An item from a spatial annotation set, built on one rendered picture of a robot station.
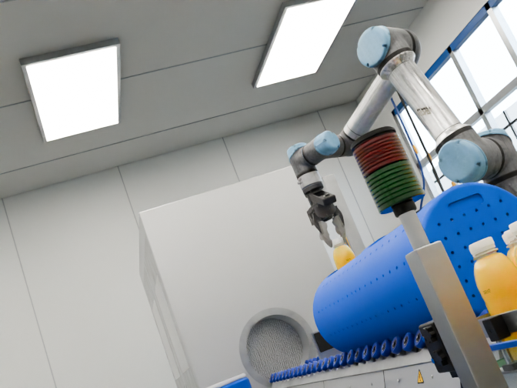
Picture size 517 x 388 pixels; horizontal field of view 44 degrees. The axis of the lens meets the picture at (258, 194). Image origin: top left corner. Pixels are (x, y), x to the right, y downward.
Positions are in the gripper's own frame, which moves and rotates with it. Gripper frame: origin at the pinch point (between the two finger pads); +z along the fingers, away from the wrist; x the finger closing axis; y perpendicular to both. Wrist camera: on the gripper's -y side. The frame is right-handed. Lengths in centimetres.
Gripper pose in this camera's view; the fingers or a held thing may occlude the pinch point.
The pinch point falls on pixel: (337, 240)
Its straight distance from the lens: 209.3
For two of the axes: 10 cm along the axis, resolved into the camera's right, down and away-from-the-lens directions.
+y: -1.7, 3.2, 9.3
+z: 3.5, 9.0, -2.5
